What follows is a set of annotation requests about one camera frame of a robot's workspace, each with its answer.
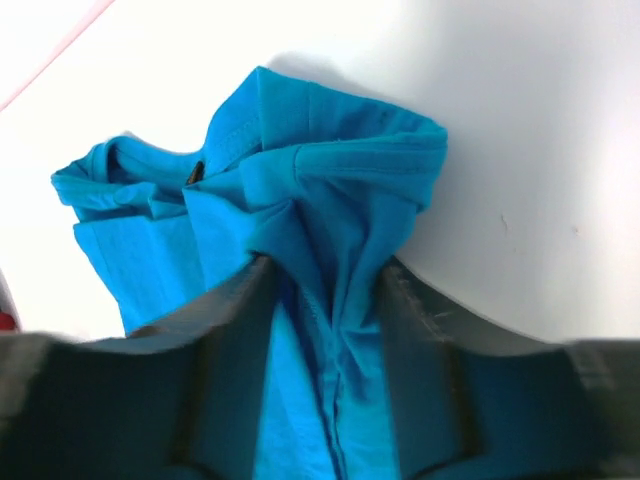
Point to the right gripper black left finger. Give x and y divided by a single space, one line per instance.
179 398

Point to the blue t-shirt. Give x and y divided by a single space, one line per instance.
326 183

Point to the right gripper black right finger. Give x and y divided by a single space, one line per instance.
473 400

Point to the dark red t-shirt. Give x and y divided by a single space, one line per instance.
7 322

